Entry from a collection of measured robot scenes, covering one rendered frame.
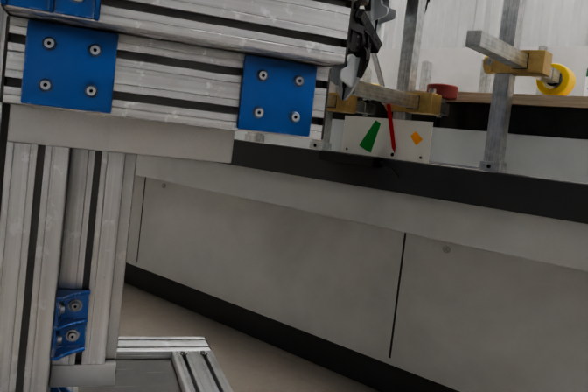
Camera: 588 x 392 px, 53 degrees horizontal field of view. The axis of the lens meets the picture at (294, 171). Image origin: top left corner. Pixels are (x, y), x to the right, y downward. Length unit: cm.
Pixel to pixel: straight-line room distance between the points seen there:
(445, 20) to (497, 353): 841
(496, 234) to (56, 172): 96
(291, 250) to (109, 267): 116
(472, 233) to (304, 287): 73
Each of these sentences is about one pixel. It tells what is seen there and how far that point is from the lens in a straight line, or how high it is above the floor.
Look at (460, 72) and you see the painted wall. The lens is 951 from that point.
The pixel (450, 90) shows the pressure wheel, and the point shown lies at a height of 89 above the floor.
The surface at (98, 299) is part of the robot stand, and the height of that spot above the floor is 46.
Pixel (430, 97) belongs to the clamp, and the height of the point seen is 86.
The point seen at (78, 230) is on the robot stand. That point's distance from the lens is 89.
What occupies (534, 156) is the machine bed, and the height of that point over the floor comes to 75.
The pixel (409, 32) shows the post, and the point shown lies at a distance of 154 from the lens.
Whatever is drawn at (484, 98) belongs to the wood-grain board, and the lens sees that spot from 164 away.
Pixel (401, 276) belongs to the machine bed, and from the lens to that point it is 176.
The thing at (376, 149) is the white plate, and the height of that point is 72.
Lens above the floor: 72
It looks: 3 degrees down
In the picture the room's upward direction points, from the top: 7 degrees clockwise
